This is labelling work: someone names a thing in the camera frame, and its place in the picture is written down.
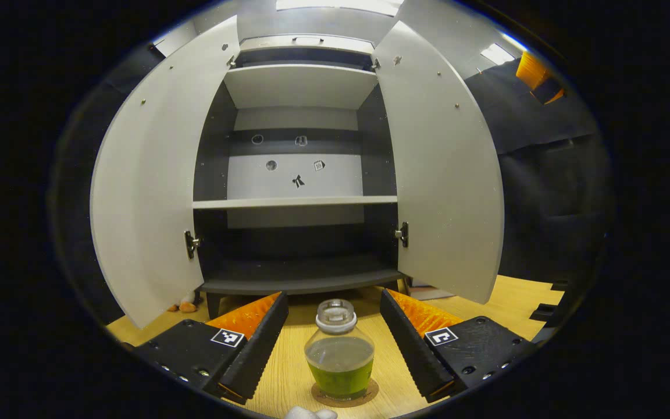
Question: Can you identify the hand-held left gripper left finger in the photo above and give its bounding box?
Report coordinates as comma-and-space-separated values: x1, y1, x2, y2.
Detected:
134, 291, 289, 405

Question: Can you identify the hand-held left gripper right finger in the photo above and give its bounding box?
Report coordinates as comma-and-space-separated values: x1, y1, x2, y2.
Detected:
379, 289, 536, 403

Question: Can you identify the green label plastic bottle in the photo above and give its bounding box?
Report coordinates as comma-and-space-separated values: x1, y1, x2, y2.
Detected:
304, 299, 376, 401

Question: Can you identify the round brown coaster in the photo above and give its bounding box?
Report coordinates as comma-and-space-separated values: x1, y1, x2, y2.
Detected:
311, 378, 380, 408

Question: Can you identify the beige cabinet door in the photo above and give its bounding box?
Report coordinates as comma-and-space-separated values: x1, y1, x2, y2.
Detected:
371, 22, 505, 305
90, 16, 241, 330

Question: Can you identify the beige cabinet shelf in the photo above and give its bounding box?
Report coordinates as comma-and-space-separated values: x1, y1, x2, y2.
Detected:
223, 64, 379, 110

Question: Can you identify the beige cabinet drawer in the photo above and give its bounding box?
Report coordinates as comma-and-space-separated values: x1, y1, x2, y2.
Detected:
239, 35, 375, 56

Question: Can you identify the small ceiling light panel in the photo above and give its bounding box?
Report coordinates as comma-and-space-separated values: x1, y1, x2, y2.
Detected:
479, 42, 516, 66

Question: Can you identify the penguin plush toy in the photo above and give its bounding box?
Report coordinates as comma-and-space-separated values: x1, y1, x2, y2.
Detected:
166, 291, 203, 314

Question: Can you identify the black backdrop cloth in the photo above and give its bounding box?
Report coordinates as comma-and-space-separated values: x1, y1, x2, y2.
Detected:
50, 41, 612, 326

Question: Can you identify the large ceiling light panel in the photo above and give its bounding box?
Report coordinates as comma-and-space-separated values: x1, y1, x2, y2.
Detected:
276, 0, 404, 16

